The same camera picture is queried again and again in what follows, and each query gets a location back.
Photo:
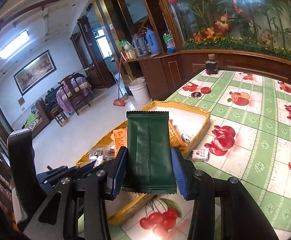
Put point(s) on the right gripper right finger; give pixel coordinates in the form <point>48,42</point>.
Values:
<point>183,170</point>

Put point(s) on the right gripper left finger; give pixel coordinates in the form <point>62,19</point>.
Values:
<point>116,174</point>

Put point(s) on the clear plastic snack bag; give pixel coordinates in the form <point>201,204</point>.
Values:
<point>105,152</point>

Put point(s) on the white blue milk candy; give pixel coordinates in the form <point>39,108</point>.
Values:
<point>200,155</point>

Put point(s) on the dark green snack pouch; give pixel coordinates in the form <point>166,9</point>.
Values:
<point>149,166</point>

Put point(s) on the orange text snack pack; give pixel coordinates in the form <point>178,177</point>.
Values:
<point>120,139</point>

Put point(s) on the small wrapped candy far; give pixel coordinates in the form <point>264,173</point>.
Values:
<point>187,138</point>

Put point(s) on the red broom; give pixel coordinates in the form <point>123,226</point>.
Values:
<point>121,99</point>

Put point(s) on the white plastic bucket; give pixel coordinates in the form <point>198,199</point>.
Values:
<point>140,92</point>

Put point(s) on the wooden chair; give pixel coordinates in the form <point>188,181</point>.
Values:
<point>74,94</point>

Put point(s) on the wooden cabinet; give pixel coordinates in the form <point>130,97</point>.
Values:
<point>165,73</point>

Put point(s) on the dark ink bottle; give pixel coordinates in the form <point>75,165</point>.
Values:
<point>211,65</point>

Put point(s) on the green white bag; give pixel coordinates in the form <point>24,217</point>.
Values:
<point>126,45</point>

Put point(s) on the grey thermos jug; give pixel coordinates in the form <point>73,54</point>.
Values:
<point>139,44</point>

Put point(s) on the blue thermos jug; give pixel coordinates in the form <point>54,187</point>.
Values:
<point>152,41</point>

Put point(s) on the flower aquarium display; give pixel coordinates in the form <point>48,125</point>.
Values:
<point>259,26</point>

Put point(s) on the framed wall painting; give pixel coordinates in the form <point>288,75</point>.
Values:
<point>35,71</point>

